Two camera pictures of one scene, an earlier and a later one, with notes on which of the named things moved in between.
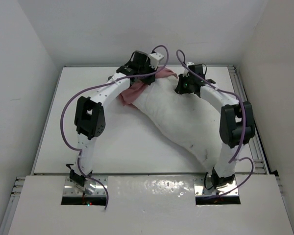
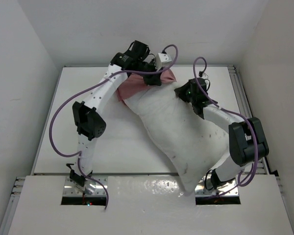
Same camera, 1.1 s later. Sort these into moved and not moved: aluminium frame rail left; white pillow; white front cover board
Moved: white pillow
Not moved: white front cover board; aluminium frame rail left
